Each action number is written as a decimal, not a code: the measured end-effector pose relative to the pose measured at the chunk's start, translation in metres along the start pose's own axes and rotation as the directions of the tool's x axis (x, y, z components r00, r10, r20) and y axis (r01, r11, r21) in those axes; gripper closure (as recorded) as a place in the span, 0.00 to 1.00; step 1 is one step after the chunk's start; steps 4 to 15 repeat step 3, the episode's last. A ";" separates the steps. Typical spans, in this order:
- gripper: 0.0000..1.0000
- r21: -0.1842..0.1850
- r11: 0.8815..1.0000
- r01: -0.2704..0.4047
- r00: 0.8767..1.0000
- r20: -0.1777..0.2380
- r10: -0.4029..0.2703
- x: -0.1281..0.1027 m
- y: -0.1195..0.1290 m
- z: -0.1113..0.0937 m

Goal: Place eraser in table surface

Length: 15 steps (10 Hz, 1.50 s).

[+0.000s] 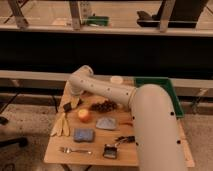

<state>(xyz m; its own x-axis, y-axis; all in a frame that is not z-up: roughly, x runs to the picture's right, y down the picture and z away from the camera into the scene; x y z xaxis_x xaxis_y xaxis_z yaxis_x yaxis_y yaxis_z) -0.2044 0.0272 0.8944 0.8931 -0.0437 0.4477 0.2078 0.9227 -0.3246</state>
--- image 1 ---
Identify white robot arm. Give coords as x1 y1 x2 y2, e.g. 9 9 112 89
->
68 65 188 171

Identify red yellow apple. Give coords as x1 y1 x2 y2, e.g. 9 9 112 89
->
78 109 91 122

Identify yellow banana bunch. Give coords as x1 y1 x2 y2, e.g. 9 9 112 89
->
51 113 70 136

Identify blue sponge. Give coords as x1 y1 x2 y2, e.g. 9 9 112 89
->
73 128 95 142

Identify dark grape bunch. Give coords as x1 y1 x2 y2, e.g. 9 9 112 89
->
90 100 117 113

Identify silver fork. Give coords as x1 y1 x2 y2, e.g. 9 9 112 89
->
59 147 92 155

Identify white round cup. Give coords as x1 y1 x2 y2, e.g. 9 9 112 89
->
110 76 123 84

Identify black office chair base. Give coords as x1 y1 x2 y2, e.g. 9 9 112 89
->
0 114 29 149

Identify black binder clip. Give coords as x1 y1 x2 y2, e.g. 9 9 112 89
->
103 144 117 159

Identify dark sunglasses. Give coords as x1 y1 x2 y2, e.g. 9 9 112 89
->
115 136 135 143

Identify green object on shelf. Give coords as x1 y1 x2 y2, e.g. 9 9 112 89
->
86 16 109 26

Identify green plastic bin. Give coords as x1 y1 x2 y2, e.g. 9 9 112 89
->
134 77 184 118

